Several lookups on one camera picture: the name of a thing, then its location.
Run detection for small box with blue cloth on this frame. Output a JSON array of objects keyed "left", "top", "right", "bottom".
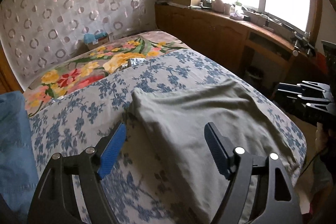
[{"left": 83, "top": 32, "right": 109, "bottom": 50}]

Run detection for cardboard box on sideboard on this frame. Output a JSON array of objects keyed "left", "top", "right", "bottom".
[{"left": 172, "top": 0, "right": 201, "bottom": 6}]

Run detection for wooden sideboard cabinet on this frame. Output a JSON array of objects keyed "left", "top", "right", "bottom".
[{"left": 155, "top": 4, "right": 328, "bottom": 96}]

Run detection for circle patterned curtain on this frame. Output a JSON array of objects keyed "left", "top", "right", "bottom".
[{"left": 1, "top": 0, "right": 155, "bottom": 89}]

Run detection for white bottle on sill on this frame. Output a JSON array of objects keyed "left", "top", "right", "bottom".
[{"left": 212, "top": 0, "right": 225, "bottom": 14}]

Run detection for blue floral white quilt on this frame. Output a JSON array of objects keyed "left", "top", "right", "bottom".
[{"left": 30, "top": 50, "right": 306, "bottom": 223}]

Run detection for colourful floral bed sheet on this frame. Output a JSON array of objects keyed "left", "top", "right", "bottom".
[{"left": 23, "top": 31, "right": 188, "bottom": 118}]

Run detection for folded blue jeans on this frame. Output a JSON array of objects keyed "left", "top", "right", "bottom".
[{"left": 1, "top": 91, "right": 39, "bottom": 223}]

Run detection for grey green pants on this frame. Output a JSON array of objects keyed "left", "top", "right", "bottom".
[{"left": 131, "top": 80, "right": 301, "bottom": 223}]

